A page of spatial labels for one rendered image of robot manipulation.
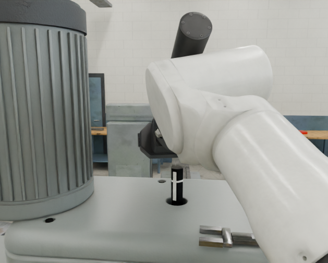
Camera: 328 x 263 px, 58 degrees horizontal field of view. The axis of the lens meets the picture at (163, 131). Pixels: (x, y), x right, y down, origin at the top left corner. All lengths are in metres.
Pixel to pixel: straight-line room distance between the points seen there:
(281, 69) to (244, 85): 6.95
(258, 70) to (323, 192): 0.17
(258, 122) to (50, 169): 0.34
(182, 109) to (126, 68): 6.92
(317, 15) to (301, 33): 0.47
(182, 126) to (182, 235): 0.21
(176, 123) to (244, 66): 0.10
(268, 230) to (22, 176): 0.36
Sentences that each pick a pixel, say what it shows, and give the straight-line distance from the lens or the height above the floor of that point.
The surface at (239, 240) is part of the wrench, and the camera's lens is 0.41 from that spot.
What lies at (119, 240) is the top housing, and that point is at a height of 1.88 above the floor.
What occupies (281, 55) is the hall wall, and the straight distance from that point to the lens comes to 7.26.
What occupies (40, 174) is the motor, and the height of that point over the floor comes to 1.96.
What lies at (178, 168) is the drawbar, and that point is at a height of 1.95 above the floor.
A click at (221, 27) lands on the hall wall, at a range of 7.08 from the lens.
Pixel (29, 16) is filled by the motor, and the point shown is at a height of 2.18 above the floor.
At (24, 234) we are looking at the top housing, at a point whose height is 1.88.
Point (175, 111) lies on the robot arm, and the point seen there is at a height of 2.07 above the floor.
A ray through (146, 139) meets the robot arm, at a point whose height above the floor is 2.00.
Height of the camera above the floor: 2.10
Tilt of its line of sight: 11 degrees down
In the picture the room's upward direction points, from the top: straight up
